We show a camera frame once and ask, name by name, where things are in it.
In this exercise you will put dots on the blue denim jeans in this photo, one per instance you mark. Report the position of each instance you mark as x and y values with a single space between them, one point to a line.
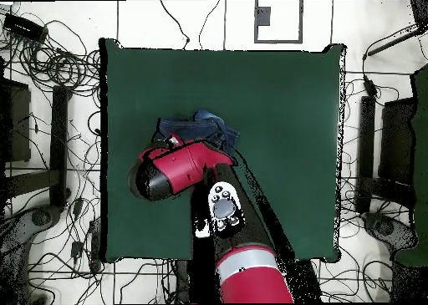
197 128

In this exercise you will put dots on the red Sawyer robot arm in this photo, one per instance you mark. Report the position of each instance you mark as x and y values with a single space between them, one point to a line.
180 164

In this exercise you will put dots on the dark green table cloth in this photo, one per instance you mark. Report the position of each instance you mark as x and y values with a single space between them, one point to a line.
284 117

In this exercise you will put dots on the black equipment stand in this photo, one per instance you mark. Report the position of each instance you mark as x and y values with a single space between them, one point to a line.
398 141
59 134

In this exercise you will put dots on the black power adapter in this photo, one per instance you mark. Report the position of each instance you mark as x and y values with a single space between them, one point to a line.
77 250
78 207
370 86

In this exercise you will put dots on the dark grey square plate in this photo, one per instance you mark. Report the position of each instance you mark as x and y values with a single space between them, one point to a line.
264 16

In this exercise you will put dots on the grey wheeled base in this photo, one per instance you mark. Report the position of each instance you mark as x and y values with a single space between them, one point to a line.
20 231
384 228

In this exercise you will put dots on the black power strip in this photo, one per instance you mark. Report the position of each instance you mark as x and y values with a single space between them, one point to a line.
23 27

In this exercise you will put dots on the black rod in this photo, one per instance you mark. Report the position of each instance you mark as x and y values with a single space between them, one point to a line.
391 42

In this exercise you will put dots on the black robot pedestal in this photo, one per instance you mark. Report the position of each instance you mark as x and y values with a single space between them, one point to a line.
183 281

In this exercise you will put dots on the grey square frame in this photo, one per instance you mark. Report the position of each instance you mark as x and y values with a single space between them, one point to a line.
278 41

